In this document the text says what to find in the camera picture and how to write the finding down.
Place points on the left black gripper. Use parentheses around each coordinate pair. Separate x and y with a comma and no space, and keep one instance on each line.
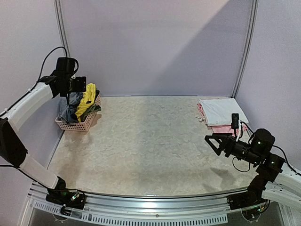
(80,86)

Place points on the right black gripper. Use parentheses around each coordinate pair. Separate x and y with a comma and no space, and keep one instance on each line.
(227,146)

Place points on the grey blue button shirt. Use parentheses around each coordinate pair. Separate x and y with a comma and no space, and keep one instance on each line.
(67,110)

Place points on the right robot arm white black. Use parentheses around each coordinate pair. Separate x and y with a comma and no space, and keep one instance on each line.
(276,179)

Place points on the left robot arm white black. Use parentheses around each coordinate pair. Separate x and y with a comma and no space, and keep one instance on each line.
(61,82)

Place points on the pink plastic laundry basket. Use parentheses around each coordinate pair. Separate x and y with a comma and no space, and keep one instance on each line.
(82,126)

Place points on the pink folded garment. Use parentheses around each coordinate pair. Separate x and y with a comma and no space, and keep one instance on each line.
(217,129)

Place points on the yellow garment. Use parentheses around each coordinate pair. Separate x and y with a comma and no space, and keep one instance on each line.
(87,101)

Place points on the white folded shirt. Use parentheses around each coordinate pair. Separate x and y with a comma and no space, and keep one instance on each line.
(217,112)

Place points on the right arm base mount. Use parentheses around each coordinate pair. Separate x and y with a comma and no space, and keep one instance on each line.
(243,200)

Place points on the aluminium front rail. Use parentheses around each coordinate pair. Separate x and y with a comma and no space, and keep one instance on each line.
(110,210)

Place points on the left aluminium corner post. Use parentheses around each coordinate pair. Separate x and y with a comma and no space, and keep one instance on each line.
(60,24)

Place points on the aluminium corner post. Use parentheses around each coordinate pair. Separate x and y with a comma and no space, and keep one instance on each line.
(60,24)
(247,46)

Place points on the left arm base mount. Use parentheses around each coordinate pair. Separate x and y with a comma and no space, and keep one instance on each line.
(68,198)

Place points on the right aluminium corner post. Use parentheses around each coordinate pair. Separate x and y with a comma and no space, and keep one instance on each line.
(247,46)

